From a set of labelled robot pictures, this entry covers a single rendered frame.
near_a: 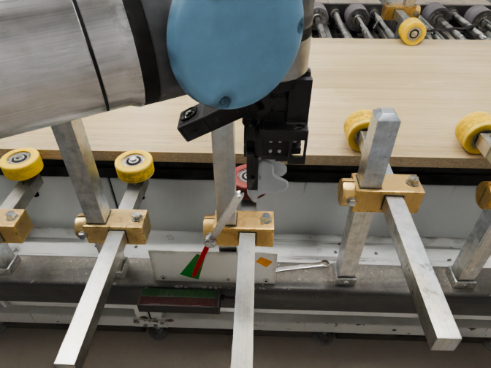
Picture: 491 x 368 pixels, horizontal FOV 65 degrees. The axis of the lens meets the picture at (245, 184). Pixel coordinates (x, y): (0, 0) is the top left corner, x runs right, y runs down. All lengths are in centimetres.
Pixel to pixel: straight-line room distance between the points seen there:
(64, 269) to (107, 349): 73
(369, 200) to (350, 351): 99
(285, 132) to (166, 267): 46
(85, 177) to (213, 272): 32
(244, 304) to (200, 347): 95
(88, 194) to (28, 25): 54
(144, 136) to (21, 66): 73
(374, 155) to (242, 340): 35
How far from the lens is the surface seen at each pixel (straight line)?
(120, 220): 78
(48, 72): 22
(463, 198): 109
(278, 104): 49
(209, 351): 157
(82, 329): 67
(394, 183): 71
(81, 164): 70
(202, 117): 50
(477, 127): 95
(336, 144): 91
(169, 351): 159
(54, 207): 114
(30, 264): 101
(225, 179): 65
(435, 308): 57
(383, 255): 107
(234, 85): 24
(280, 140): 49
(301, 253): 102
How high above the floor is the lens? 140
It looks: 40 degrees down
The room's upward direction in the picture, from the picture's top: straight up
